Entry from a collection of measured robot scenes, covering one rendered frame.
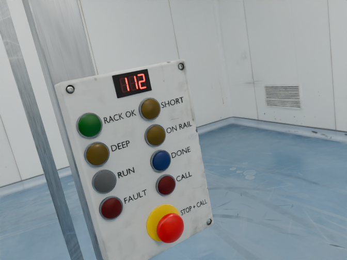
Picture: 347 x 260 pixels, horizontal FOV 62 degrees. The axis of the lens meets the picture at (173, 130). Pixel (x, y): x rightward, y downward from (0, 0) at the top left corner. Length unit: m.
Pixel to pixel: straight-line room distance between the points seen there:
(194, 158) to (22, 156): 3.49
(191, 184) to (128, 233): 0.11
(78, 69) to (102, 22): 3.53
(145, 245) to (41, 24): 0.32
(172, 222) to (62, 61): 0.25
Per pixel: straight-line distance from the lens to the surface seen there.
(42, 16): 0.42
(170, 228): 0.40
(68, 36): 0.42
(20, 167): 3.87
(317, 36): 3.43
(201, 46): 4.43
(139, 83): 0.37
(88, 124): 0.34
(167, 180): 0.40
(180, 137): 0.40
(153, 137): 0.38
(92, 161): 0.35
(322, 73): 3.43
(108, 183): 0.36
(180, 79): 0.40
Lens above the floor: 1.10
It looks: 13 degrees down
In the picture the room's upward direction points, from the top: 11 degrees counter-clockwise
